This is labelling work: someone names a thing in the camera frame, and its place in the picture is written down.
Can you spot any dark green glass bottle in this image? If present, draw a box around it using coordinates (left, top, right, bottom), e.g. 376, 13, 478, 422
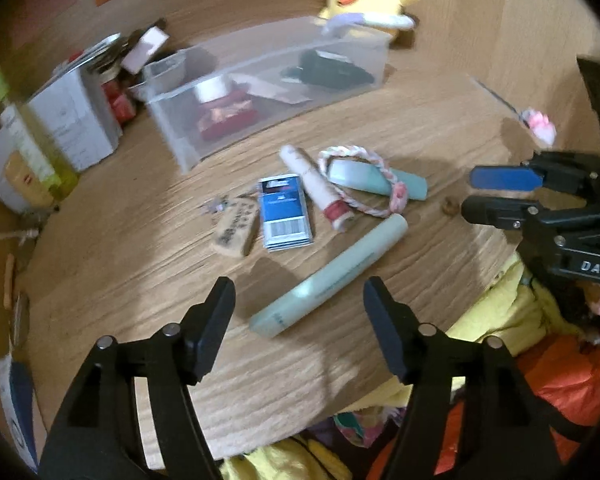
280, 49, 375, 90

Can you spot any pink tube with white cap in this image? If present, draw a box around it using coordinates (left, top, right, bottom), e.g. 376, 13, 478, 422
230, 73, 310, 105

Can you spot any person's right hand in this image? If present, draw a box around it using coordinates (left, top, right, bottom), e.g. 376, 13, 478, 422
577, 281, 600, 316

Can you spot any orange red cloth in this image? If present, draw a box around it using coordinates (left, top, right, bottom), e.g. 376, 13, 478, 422
366, 335, 600, 479

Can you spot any yellow cloth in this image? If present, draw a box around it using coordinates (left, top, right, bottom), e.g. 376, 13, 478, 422
220, 255, 583, 479

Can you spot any blue white box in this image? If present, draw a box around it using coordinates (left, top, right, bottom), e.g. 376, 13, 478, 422
0, 353, 38, 474

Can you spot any short mint green tube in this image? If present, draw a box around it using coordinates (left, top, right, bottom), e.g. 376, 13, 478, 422
327, 159, 428, 200

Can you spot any long mint green tube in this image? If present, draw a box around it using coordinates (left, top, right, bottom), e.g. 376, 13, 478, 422
249, 214, 408, 338

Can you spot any pink tube with red cap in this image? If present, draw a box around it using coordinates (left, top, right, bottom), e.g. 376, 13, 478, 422
279, 144, 355, 232

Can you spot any blue card pack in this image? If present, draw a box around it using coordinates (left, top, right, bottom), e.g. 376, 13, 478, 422
258, 174, 313, 252

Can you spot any green spray bottle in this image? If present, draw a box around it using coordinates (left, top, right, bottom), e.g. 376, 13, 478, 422
0, 69, 79, 208

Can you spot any white tape roll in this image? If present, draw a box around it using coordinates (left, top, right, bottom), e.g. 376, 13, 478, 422
194, 76, 233, 104

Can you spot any clear plastic storage bin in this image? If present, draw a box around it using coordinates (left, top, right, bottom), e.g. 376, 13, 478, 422
143, 16, 390, 172

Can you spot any red box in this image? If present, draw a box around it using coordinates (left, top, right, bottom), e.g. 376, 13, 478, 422
102, 79, 136, 126

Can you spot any white cardboard boxes stack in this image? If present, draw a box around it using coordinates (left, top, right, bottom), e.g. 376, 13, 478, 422
0, 68, 122, 214

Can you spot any stack of pens and packets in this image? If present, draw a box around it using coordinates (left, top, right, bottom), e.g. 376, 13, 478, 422
52, 32, 126, 76

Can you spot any small pink box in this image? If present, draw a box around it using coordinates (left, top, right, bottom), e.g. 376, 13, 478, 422
121, 26, 170, 75

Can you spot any pink white braided bracelet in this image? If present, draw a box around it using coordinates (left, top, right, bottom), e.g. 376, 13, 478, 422
316, 144, 411, 219

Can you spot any white cord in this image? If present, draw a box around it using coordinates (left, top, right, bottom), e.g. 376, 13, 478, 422
0, 224, 41, 242

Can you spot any wooden keychain tag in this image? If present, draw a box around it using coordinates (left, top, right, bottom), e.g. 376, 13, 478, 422
204, 194, 259, 259

